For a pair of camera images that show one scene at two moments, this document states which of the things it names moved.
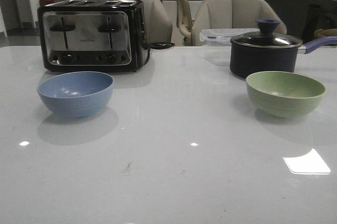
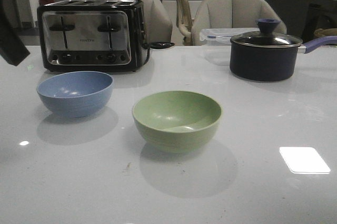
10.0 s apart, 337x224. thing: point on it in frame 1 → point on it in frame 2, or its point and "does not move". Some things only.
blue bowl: x=76 y=94 does not move
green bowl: x=281 y=94 → x=176 y=121
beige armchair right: x=232 y=11 does not move
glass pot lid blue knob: x=266 y=38 does not move
